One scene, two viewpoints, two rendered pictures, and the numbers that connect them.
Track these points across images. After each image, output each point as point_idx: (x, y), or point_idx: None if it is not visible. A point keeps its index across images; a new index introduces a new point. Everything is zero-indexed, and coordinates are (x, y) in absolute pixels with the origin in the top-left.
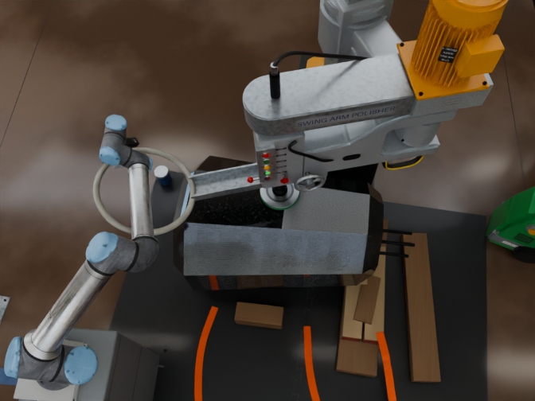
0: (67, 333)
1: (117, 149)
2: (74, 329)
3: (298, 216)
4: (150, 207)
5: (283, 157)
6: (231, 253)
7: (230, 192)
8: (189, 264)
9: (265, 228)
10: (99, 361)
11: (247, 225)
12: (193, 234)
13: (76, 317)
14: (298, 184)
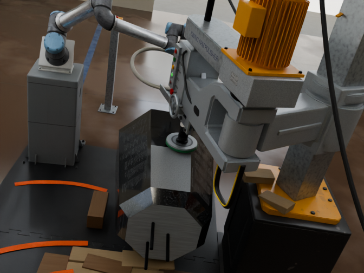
0: (66, 19)
1: (172, 26)
2: (80, 71)
3: (162, 153)
4: (137, 33)
5: (180, 68)
6: (132, 136)
7: (167, 98)
8: (125, 127)
9: (150, 138)
10: (60, 76)
11: (151, 130)
12: (144, 116)
13: (73, 13)
14: (191, 156)
